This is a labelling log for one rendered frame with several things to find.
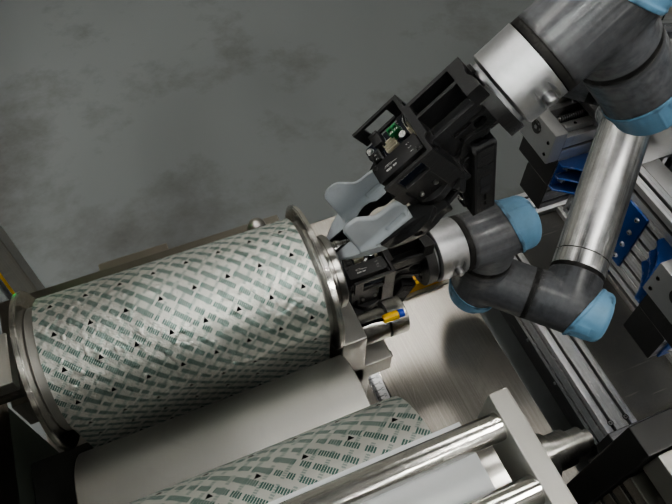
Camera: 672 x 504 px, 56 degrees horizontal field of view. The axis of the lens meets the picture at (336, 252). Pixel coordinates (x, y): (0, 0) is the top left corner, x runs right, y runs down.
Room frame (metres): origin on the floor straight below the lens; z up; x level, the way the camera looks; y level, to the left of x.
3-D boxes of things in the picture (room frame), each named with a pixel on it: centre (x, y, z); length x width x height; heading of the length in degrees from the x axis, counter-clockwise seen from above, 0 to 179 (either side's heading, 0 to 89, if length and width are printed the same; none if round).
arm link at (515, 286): (0.49, -0.22, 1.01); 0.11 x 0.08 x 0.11; 66
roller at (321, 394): (0.18, 0.09, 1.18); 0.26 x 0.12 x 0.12; 113
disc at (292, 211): (0.34, 0.02, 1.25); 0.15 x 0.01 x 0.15; 23
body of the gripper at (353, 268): (0.44, -0.06, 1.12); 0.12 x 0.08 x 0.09; 113
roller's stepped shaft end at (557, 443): (0.14, -0.15, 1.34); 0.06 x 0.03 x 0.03; 113
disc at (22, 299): (0.24, 0.26, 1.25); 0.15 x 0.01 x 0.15; 23
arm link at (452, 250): (0.46, -0.13, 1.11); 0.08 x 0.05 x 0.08; 23
